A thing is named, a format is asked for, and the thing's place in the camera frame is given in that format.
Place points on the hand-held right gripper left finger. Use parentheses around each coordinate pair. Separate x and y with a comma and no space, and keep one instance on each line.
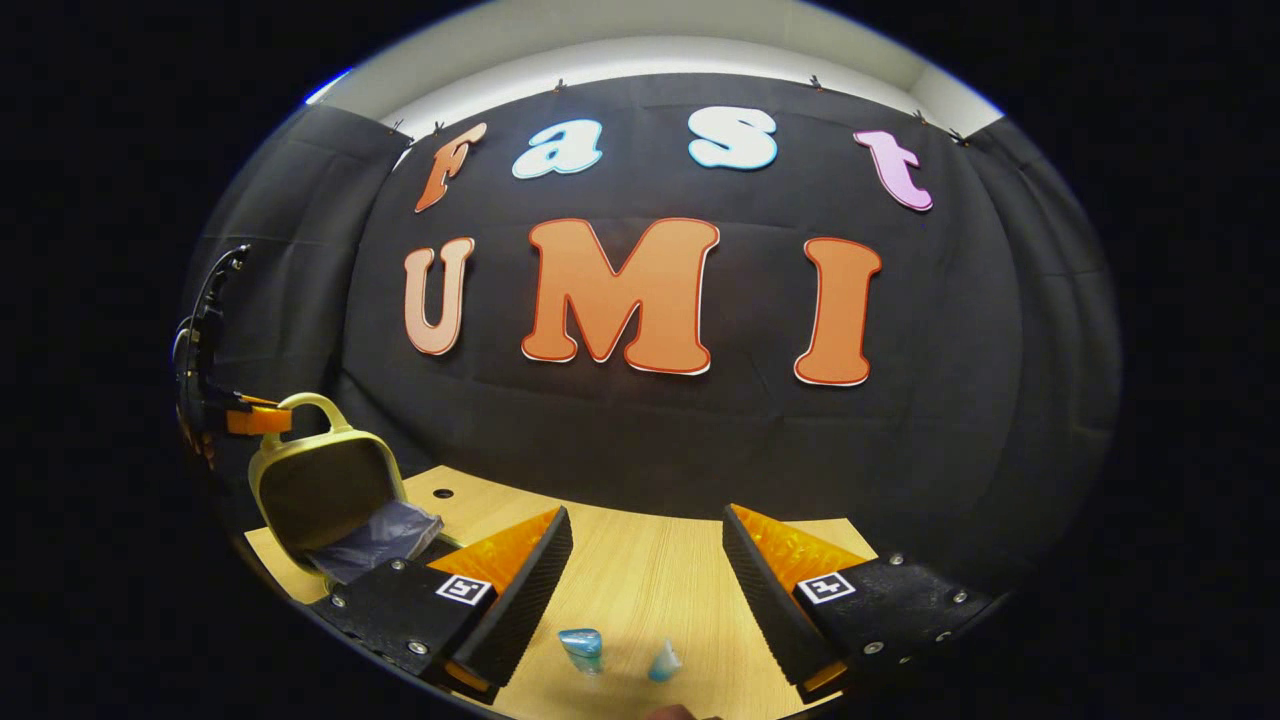
(530,590)

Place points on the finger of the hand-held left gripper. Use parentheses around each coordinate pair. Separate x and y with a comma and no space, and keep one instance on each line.
(258,420)

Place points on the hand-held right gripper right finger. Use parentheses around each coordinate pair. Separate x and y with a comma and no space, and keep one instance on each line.
(760,590)

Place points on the blue skin care bottle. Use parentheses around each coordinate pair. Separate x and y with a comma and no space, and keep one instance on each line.
(582,645)

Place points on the pale yellow suitcase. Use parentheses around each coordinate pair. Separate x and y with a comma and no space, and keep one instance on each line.
(320,490)

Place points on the clear blue skin care tube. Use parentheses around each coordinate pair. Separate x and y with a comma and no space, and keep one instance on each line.
(664,663)

